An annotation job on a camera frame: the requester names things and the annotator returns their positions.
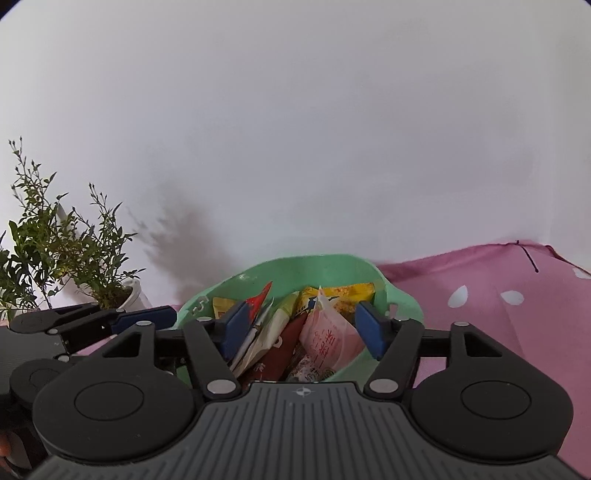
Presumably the large yellow snack bag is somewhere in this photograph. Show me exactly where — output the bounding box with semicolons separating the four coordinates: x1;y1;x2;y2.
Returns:
295;282;376;319

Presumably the green plastic bowl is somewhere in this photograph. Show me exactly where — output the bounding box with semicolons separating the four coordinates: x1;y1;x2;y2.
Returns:
177;253;424;383

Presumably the red pouch with white figure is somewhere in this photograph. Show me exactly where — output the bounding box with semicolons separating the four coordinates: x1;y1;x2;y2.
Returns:
240;314;309;384

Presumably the pink snack packet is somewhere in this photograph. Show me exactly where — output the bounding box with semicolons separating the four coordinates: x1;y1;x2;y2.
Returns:
299;285;366;370

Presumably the pink tablecloth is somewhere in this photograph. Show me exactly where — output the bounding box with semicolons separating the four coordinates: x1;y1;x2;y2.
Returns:
76;240;591;464

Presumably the long white blue packet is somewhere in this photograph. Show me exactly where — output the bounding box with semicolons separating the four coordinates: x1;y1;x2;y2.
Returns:
233;300;274;367

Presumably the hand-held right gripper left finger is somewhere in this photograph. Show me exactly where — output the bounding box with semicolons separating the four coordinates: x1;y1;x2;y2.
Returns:
99;301;253;401

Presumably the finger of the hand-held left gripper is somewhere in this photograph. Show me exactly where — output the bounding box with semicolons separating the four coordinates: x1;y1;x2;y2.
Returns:
9;304;178;357

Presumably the cream pale green pouch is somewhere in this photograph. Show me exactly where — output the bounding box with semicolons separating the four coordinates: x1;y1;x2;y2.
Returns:
231;292;302;376

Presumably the small yellow snack packet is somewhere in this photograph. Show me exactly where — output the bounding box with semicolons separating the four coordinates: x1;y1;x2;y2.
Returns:
211;296;242;320

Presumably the fine-leaf plant in white pot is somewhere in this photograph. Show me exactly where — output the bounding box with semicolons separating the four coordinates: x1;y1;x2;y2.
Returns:
9;136;145;311

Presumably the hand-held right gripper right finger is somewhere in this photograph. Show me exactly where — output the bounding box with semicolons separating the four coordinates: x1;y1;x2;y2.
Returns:
355;301;505;401

